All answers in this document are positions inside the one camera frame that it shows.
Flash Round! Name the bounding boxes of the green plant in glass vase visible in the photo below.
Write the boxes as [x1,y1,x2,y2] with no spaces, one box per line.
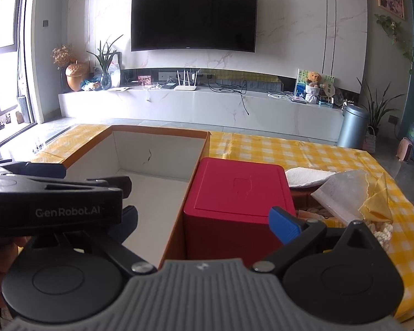
[88,34,123,90]

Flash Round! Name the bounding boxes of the potted leafy floor plant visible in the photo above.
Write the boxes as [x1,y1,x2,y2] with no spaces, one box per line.
[357,79,404,154]

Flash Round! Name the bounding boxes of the framed wall picture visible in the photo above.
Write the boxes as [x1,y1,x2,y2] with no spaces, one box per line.
[378,0,405,20]

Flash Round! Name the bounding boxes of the small pink photo card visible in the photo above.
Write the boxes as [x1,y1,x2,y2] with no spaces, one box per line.
[137,75,152,86]

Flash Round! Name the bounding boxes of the black cable on console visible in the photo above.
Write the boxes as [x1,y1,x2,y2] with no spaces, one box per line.
[206,78,251,116]

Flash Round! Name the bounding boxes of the clear plastic bag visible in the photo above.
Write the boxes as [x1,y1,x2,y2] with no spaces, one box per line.
[310,169,394,253]

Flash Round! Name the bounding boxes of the yellow cloth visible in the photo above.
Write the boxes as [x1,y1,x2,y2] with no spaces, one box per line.
[358,173,393,223]

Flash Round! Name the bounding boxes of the brown teddy bear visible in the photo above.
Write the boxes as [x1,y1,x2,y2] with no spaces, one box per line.
[305,71,322,105]

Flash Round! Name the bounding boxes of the hanging green vine plant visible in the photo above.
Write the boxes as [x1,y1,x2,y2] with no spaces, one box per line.
[374,14,414,75]

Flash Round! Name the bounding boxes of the white wifi router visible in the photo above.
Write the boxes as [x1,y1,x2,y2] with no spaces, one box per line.
[174,70,198,91]

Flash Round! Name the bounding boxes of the pink small stool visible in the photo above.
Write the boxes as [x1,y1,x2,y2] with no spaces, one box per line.
[396,137,413,162]

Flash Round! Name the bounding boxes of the white marble tv console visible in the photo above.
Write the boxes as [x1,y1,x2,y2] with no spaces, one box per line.
[58,87,343,142]

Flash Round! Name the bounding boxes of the black wall television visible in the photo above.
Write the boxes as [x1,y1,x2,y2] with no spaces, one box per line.
[131,0,257,52]

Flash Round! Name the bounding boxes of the dried flower bouquet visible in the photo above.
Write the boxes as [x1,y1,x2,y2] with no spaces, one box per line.
[51,45,74,70]

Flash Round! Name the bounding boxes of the acorn-shaped orange jar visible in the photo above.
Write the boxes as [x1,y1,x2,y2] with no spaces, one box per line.
[65,61,89,92]

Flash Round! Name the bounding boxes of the yellow checkered tablecloth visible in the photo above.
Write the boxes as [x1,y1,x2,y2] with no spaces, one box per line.
[34,125,414,321]

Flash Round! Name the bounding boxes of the white towel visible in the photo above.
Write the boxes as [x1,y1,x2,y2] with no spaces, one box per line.
[286,167,336,188]

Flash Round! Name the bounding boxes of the grey metal trash can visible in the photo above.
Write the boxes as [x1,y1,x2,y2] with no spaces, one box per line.
[337,105,370,150]

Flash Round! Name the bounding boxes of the colourful picture book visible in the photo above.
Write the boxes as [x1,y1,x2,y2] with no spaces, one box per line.
[294,69,335,97]

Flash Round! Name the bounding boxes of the orange-rimmed white cardboard box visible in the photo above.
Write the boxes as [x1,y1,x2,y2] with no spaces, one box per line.
[33,125,211,267]

